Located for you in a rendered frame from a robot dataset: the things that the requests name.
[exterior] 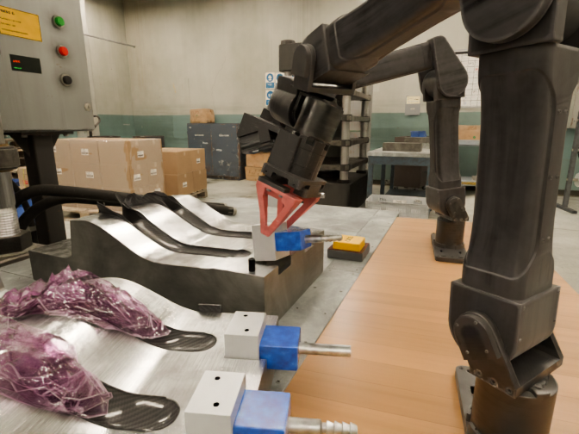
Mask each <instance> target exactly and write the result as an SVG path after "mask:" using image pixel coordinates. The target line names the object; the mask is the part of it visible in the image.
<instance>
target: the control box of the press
mask: <svg viewBox="0 0 579 434"><path fill-rule="evenodd" d="M0 47H1V53H2V55H1V56H0V115H1V121H2V126H3V135H4V137H7V135H9V136H10V137H11V138H12V139H13V140H14V141H15V142H16V144H17V145H19V147H21V149H23V153H24V158H25V164H26V169H27V174H28V184H29V187H30V186H34V185H40V184H52V185H59V180H58V175H57V169H56V163H55V157H54V150H53V148H54V146H55V144H56V142H57V140H58V137H59V135H60V134H64V136H69V134H74V133H73V132H77V131H93V130H94V129H95V123H94V116H93V108H92V101H91V94H90V80H89V73H88V65H87V58H86V51H85V44H84V31H83V23H82V16H81V9H80V2H79V0H0ZM34 221H35V223H34ZM26 230H28V231H30V232H31V237H32V242H33V243H36V244H41V245H50V244H52V243H56V242H59V241H62V240H65V239H67V238H66V232H65V222H64V215H63V209H62V204H61V205H57V206H54V207H51V208H49V209H47V210H45V211H43V212H42V213H41V214H39V215H38V216H37V217H36V218H34V220H33V221H32V222H31V223H30V224H29V225H28V228H27V229H26Z"/></svg>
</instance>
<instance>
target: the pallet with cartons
mask: <svg viewBox="0 0 579 434"><path fill-rule="evenodd" d="M162 154H163V165H164V175H165V193H166V194H167V195H190V196H193V197H195V198H206V197H208V191H207V171H206V169H205V151H204V148H162Z"/></svg>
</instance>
